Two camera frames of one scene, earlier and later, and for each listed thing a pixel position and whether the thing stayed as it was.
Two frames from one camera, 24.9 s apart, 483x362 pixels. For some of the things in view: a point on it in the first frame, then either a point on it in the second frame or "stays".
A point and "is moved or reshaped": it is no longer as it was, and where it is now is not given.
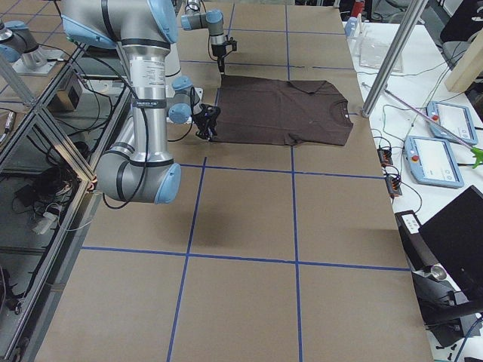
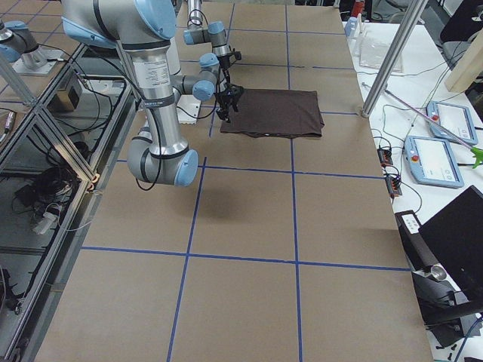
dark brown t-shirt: [269, 109] is moved or reshaped
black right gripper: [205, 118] → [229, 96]
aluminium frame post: [389, 65] stays
